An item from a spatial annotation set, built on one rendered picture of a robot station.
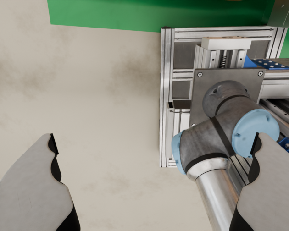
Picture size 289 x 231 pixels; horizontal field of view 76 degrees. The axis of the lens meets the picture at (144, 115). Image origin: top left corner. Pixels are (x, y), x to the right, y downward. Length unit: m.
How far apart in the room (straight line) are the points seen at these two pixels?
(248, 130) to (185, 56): 1.06
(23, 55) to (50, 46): 0.26
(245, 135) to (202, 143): 0.10
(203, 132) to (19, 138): 2.17
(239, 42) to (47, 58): 1.56
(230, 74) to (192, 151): 0.30
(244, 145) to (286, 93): 0.44
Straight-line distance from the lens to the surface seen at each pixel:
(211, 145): 0.50
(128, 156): 2.15
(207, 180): 0.47
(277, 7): 1.37
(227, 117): 0.52
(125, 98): 1.78
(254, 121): 0.49
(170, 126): 0.81
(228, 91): 0.62
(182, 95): 1.55
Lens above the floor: 1.63
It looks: 62 degrees down
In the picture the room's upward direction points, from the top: 176 degrees counter-clockwise
